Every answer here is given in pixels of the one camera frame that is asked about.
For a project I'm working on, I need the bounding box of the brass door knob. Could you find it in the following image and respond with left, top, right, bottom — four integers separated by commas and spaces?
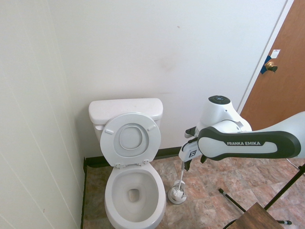
265, 61, 278, 72

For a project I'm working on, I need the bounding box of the white toilet bowl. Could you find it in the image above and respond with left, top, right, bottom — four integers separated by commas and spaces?
104, 163, 167, 229

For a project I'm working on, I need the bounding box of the blue tape strip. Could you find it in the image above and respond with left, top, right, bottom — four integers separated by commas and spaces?
260, 55, 274, 75

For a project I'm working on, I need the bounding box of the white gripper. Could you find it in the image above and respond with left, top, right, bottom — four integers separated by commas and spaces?
178, 137, 208, 172

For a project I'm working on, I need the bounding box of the black cable at table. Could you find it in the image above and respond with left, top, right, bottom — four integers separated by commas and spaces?
223, 218, 239, 229

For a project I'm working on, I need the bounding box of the black tripod stand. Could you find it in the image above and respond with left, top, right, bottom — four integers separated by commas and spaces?
218, 163, 305, 226

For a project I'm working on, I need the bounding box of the white toilet brush holder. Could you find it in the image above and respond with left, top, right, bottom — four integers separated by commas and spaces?
168, 180, 188, 205

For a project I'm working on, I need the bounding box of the white toilet seat with lid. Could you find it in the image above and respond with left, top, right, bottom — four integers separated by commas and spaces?
100, 112, 162, 169

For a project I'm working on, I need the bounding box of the brown wooden door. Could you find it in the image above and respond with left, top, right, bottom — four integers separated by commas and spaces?
239, 0, 305, 131

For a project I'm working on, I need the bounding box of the white toilet tank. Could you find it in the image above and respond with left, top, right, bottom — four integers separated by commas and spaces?
91, 114, 163, 146

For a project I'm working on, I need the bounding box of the white toilet tank lid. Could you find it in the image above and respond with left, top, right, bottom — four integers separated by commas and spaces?
88, 98, 164, 125

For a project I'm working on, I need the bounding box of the white toilet brush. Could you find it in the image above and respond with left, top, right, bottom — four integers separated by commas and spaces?
171, 160, 186, 198

